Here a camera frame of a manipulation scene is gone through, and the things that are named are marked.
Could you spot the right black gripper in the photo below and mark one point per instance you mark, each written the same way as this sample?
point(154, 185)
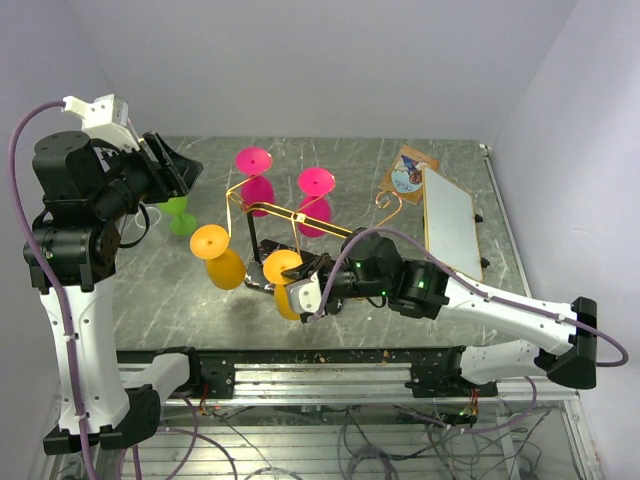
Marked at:
point(304, 271)

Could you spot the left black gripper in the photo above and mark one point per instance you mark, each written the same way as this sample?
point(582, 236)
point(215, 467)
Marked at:
point(180, 173)

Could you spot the orange wine glass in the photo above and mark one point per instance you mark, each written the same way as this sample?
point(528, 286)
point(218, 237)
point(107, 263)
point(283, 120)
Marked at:
point(274, 266)
point(224, 266)

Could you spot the green wine glass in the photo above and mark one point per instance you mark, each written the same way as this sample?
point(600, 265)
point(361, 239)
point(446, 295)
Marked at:
point(181, 223)

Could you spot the clear wine glass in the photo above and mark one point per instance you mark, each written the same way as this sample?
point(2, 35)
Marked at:
point(147, 217)

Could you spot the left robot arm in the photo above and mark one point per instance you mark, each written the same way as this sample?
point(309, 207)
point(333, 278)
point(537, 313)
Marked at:
point(89, 185)

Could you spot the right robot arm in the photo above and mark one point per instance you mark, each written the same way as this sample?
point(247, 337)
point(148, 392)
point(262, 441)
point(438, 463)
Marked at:
point(554, 340)

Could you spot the back pink wine glass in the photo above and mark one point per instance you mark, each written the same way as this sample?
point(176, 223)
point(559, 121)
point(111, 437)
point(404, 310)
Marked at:
point(254, 162)

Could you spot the brown hello card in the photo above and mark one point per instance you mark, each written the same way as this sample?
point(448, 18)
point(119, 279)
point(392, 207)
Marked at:
point(404, 176)

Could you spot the gold wire wine glass rack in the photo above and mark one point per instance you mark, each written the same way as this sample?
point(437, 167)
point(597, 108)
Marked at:
point(299, 222)

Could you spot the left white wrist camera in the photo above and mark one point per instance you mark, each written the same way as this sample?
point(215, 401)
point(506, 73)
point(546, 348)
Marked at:
point(105, 119)

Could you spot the aluminium frame rail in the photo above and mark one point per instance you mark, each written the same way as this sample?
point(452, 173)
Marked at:
point(281, 384)

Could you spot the white board with gold frame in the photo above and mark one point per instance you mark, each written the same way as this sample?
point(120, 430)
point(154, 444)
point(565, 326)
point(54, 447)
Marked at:
point(450, 224)

